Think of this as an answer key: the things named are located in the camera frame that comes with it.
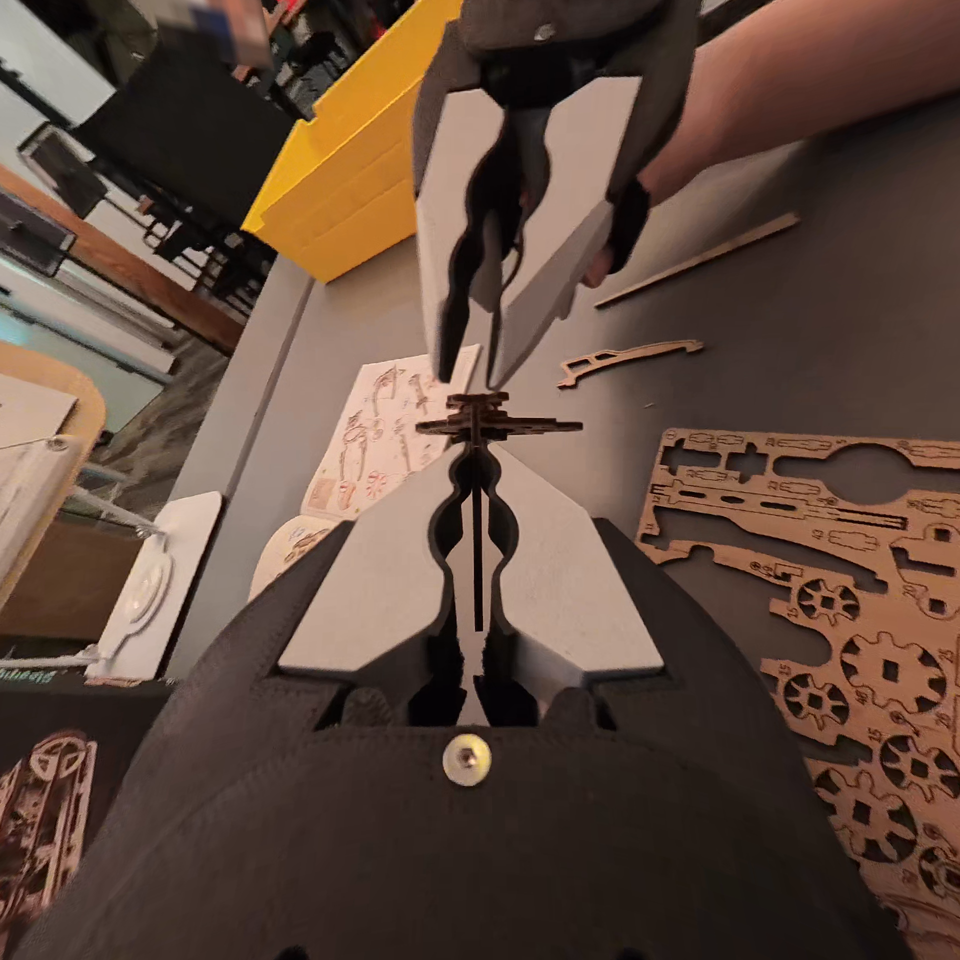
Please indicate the person's right hand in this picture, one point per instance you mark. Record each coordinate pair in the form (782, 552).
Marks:
(598, 271)

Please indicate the person's right forearm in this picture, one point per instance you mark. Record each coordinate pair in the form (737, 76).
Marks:
(787, 90)

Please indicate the yellow plastic bin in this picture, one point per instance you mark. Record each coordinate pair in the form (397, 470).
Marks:
(337, 187)

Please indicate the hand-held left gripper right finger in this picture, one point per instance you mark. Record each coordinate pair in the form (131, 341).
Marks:
(577, 592)

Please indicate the instruction booklet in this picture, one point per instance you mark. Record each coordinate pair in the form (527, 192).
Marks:
(375, 450)

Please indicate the black panel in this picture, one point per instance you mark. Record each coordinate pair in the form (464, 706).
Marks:
(195, 127)

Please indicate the black model kit box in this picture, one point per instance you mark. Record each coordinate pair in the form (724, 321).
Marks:
(45, 787)

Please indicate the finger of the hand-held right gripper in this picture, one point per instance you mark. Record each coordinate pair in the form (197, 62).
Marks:
(570, 247)
(446, 225)

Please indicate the white base board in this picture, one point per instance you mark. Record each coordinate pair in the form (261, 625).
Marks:
(195, 540)

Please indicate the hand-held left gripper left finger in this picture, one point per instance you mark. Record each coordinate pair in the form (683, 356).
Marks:
(367, 592)

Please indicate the long slotted wooden piece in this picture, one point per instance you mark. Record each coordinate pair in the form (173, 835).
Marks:
(660, 349)

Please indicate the wooden laser-cut parts sheet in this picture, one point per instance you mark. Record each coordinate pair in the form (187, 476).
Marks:
(862, 600)

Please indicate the thin wooden strip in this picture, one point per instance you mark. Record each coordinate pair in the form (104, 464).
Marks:
(697, 260)

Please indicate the wooden counter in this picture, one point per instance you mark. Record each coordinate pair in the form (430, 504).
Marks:
(135, 285)

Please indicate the wooden gear model assembly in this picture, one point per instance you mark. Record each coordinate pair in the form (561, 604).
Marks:
(480, 421)

